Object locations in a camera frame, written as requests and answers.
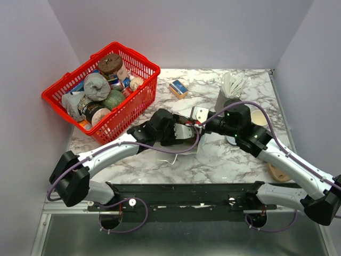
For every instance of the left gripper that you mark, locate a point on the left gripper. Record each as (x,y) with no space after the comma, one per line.
(171,140)

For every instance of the white paper bag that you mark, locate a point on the white paper bag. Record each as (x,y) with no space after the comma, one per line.
(169,154)

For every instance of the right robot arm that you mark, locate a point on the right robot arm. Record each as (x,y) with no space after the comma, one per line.
(319,193)

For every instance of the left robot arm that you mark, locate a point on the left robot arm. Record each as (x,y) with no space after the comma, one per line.
(72,176)

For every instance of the red plastic shopping basket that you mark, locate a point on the red plastic shopping basket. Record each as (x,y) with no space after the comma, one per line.
(136,79)

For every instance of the small blue orange box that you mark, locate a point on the small blue orange box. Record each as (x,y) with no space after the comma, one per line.
(178,89)

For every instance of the grey straw holder cup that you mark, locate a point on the grey straw holder cup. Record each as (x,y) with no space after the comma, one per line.
(222,101)

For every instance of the green melon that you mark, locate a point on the green melon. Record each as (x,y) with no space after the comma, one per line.
(113,100)

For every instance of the black labelled tub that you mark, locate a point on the black labelled tub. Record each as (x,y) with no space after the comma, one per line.
(94,112)

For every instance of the grey crumpled paper bag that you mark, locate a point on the grey crumpled paper bag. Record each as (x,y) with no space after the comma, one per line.
(96,87)

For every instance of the brown round lid container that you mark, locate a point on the brown round lid container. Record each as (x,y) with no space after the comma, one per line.
(110,64)

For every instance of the white printed plastic bag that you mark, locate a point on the white printed plastic bag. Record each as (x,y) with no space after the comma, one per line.
(74,103)

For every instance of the brown cardboard cup carrier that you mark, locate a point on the brown cardboard cup carrier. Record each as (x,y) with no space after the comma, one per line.
(277,174)

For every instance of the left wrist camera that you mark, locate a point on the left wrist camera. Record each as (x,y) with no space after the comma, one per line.
(183,132)

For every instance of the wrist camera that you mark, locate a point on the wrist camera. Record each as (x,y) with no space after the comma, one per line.
(183,132)
(199,114)

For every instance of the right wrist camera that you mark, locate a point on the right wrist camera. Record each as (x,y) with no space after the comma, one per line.
(199,114)

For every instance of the black mounting rail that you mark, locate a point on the black mounting rail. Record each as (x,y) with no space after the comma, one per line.
(198,202)

